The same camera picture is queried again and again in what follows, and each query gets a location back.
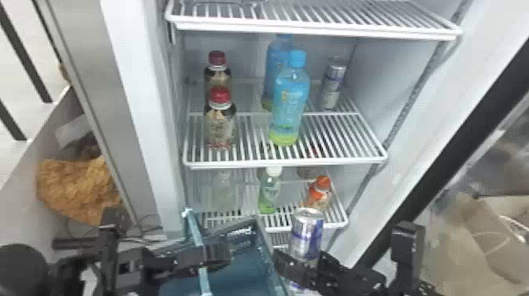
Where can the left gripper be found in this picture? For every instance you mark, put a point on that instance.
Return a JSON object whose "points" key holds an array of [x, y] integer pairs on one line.
{"points": [[169, 261]]}

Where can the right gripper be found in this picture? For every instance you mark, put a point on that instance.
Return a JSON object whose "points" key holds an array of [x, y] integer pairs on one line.
{"points": [[355, 281]]}

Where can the blue basket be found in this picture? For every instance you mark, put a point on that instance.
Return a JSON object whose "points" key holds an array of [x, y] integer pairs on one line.
{"points": [[235, 273]]}

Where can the silver and blue can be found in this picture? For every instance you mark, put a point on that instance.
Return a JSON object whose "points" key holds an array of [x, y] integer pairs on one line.
{"points": [[306, 235]]}

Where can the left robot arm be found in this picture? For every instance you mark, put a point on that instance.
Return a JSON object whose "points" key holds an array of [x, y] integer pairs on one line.
{"points": [[22, 268]]}

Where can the clear bottle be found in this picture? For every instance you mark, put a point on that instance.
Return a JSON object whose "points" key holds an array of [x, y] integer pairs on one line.
{"points": [[223, 190]]}

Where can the green bottle with white cap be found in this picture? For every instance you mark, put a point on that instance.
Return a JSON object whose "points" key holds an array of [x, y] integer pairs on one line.
{"points": [[269, 192]]}

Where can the orange bottle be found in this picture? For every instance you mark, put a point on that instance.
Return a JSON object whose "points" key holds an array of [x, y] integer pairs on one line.
{"points": [[318, 193]]}

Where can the dark bottle with red cap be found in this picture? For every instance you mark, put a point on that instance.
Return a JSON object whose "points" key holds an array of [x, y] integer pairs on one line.
{"points": [[217, 72], [220, 124]]}

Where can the white fridge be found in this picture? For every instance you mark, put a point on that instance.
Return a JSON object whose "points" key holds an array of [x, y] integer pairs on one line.
{"points": [[136, 124]]}

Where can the brown towel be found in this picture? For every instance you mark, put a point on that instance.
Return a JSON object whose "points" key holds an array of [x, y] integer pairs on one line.
{"points": [[76, 190]]}

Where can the blue bottle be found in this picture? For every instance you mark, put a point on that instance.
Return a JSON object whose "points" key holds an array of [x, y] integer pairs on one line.
{"points": [[289, 103], [276, 66]]}

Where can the fridge door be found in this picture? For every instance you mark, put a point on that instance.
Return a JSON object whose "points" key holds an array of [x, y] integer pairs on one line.
{"points": [[454, 153]]}

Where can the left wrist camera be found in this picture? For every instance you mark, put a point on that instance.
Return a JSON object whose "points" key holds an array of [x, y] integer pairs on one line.
{"points": [[110, 231]]}

